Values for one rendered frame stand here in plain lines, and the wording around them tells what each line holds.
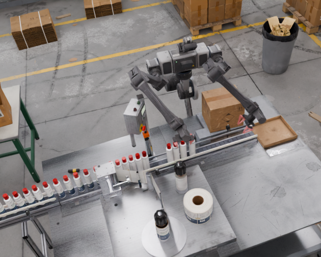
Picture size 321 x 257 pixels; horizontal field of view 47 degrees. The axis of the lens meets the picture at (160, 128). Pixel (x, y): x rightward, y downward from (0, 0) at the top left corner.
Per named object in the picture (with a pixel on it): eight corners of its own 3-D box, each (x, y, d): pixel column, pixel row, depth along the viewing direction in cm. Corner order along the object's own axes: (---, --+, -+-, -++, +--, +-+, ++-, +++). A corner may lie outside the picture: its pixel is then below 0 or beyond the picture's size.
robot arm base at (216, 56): (220, 62, 297) (221, 50, 289) (224, 68, 292) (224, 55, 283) (210, 65, 296) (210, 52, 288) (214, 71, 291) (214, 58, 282)
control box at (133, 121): (127, 133, 267) (123, 113, 253) (135, 117, 278) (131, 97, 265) (140, 135, 264) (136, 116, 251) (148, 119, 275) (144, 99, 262)
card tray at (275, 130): (264, 148, 304) (264, 145, 301) (248, 127, 322) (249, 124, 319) (296, 137, 309) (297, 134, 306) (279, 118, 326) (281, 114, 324)
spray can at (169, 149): (168, 164, 295) (166, 148, 281) (166, 160, 299) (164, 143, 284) (175, 162, 296) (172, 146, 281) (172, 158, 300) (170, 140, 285)
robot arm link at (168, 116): (142, 71, 245) (131, 81, 249) (140, 72, 240) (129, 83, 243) (185, 121, 248) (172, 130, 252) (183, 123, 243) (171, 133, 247)
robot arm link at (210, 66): (209, 54, 247) (197, 65, 251) (221, 70, 244) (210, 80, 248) (226, 60, 287) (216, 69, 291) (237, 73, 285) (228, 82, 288)
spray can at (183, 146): (182, 160, 297) (180, 143, 282) (179, 155, 301) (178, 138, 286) (188, 158, 298) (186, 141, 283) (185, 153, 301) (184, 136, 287)
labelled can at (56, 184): (59, 199, 282) (51, 183, 267) (58, 194, 285) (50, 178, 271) (66, 197, 282) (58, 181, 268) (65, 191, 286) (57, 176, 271)
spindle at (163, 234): (159, 243, 248) (155, 221, 227) (155, 232, 254) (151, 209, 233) (172, 239, 249) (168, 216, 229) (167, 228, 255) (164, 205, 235)
